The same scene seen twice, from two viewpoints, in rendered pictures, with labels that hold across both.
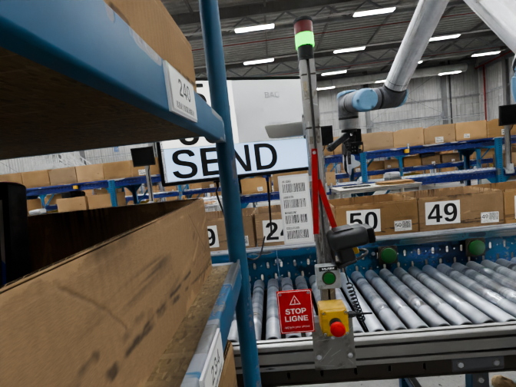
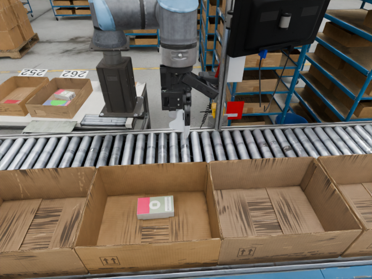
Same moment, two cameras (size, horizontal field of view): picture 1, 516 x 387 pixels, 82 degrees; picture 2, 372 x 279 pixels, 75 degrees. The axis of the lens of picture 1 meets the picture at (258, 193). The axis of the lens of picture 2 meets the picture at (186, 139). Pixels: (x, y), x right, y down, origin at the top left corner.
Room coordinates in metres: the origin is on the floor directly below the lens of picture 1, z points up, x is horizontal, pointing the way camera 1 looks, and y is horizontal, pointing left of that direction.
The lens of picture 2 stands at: (2.01, -0.51, 1.67)
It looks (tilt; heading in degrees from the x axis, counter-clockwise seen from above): 40 degrees down; 173
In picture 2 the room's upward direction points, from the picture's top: straight up
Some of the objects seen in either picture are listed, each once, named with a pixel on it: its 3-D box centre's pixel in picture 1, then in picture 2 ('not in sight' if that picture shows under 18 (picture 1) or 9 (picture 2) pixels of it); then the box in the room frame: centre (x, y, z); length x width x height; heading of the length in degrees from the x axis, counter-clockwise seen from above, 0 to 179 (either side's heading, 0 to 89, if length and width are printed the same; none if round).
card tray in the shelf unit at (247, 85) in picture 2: not in sight; (249, 74); (0.22, 0.23, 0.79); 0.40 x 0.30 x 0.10; 178
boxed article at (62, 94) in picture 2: not in sight; (65, 94); (0.36, -1.20, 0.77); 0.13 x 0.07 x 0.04; 62
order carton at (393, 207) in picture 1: (367, 215); (153, 213); (1.55, -0.56, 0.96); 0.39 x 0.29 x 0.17; 87
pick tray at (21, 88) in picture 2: not in sight; (18, 94); (0.37, -1.51, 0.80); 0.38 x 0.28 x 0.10; 170
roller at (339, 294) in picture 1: (339, 301); (210, 161); (1.11, -0.27, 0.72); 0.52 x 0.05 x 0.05; 177
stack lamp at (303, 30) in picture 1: (303, 35); not in sight; (0.85, -0.17, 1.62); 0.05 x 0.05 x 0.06
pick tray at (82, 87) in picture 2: not in sight; (62, 96); (0.43, -1.20, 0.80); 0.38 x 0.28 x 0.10; 169
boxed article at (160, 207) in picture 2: not in sight; (155, 207); (1.49, -0.56, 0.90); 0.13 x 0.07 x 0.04; 88
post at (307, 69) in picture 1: (321, 219); (223, 73); (0.84, -0.17, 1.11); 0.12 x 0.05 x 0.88; 87
